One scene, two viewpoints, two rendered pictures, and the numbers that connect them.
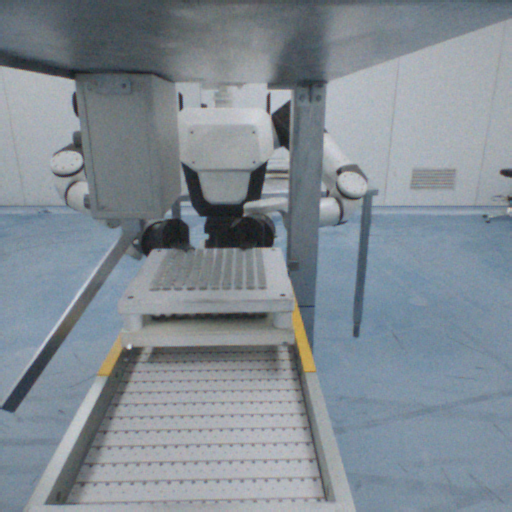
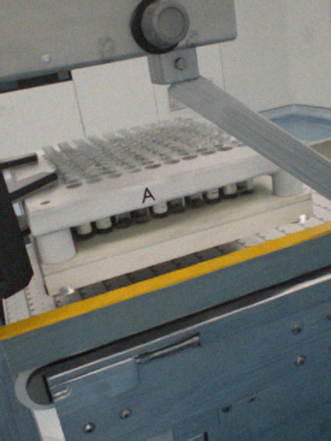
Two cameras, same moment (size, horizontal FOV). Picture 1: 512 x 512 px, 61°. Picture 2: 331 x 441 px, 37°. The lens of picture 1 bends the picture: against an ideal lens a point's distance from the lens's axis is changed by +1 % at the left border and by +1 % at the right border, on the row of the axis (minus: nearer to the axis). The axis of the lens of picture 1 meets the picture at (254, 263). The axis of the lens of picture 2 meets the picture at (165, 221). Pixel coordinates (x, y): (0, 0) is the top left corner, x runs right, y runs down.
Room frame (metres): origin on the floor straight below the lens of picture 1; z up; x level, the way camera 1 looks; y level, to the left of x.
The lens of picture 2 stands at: (0.79, 0.55, 1.13)
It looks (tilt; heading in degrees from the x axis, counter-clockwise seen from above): 20 degrees down; 254
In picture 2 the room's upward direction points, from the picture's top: 10 degrees counter-clockwise
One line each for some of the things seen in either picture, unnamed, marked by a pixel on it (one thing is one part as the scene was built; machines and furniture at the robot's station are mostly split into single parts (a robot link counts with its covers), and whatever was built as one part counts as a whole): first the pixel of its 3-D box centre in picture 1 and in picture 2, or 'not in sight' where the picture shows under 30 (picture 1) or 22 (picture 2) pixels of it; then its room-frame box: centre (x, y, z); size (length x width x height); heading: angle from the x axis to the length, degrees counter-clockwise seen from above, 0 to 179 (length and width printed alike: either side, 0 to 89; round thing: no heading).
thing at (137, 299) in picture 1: (212, 275); (136, 159); (0.67, 0.07, 1.02); 0.25 x 0.24 x 0.02; 91
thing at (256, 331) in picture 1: (213, 302); (145, 203); (0.67, 0.07, 0.97); 0.24 x 0.24 x 0.02; 1
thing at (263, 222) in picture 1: (253, 240); not in sight; (0.88, 0.00, 1.01); 0.12 x 0.10 x 0.13; 173
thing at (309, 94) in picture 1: (312, 94); not in sight; (0.84, -0.10, 1.30); 0.05 x 0.04 x 0.04; 92
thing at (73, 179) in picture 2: not in sight; (81, 216); (0.75, 0.15, 1.00); 0.01 x 0.01 x 0.07
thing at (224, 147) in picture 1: (225, 155); not in sight; (1.35, 0.09, 1.15); 0.34 x 0.30 x 0.36; 92
